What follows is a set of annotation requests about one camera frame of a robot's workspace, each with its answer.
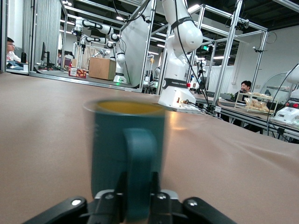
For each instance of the white backdrop sheet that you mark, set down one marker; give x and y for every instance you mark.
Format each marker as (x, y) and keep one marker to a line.
(137, 46)

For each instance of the person with glasses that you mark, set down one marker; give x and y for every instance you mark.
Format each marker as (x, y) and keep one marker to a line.
(10, 46)

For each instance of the cardboard box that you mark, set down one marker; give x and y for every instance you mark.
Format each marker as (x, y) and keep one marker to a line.
(101, 68)

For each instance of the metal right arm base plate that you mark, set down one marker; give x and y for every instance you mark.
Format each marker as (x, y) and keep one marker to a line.
(184, 110)

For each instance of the black bottle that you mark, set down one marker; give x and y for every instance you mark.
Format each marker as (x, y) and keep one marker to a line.
(23, 58)

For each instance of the brown table cover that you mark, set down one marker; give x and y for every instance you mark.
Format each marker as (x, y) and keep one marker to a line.
(46, 130)

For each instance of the white black background robot arm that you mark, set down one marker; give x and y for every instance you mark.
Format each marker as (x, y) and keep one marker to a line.
(120, 58)

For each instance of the colourful snack box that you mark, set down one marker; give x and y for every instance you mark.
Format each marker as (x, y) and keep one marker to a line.
(77, 72)

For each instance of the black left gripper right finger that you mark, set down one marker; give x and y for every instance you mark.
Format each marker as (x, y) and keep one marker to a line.
(163, 207)

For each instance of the bread display rack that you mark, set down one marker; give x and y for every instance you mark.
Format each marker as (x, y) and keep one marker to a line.
(254, 103)

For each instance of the black computer monitor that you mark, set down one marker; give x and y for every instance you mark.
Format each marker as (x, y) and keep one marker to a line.
(43, 53)

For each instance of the green exit sign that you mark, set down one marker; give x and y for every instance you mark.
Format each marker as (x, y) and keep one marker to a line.
(205, 47)

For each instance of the teal cup yellow inside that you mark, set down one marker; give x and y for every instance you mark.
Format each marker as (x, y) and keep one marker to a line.
(109, 144)

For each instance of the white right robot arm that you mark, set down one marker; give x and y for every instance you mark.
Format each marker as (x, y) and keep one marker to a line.
(180, 77)

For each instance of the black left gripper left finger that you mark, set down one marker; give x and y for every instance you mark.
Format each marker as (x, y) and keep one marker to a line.
(109, 207)

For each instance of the seated person black hair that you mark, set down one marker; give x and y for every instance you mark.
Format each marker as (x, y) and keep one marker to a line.
(245, 85)

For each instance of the aluminium frame structure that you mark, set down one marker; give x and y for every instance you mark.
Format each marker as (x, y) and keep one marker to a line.
(227, 53)

